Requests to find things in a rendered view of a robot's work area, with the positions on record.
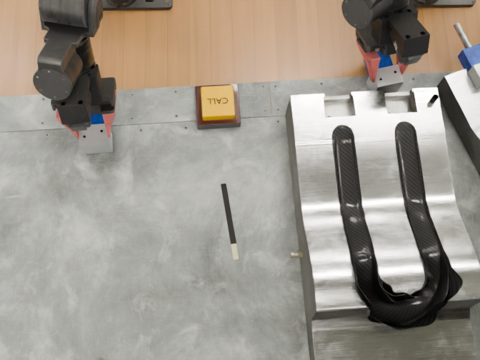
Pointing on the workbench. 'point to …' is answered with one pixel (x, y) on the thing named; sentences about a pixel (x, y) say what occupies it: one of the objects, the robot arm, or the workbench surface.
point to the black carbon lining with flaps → (438, 268)
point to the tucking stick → (229, 222)
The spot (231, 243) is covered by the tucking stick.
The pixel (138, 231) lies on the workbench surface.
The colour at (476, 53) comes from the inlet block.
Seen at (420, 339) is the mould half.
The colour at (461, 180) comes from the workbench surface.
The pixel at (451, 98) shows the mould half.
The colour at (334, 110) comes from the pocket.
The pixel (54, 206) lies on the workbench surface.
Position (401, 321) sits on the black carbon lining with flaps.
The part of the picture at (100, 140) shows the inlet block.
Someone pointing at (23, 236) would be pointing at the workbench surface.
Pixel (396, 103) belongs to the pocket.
